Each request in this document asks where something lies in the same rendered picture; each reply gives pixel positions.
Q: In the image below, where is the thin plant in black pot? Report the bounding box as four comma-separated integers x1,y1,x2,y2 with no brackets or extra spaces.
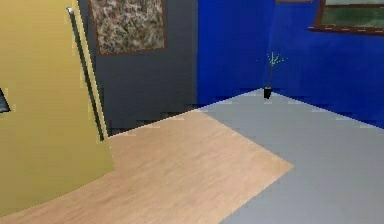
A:
255,51,288,100

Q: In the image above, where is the brown framed speckled picture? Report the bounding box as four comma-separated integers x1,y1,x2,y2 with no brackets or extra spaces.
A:
87,0,167,56

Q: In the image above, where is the yellow fridge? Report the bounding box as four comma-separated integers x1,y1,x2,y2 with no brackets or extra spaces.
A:
0,0,116,218

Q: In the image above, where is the black fridge dispenser panel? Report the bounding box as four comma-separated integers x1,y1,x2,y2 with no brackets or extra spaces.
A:
0,87,12,114

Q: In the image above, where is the black fridge handle bar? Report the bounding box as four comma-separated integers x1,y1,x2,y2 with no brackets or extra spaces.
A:
66,6,106,142

